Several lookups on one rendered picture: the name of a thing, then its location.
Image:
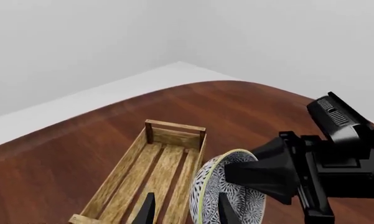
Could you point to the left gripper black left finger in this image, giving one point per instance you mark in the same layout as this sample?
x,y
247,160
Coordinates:
x,y
147,211

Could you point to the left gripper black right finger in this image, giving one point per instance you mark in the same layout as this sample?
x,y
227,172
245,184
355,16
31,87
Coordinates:
x,y
226,213

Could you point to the tray of wooden slats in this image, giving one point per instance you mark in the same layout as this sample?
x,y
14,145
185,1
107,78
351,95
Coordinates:
x,y
149,168

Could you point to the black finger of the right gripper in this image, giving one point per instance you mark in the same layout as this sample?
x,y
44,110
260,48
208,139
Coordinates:
x,y
275,151
264,178

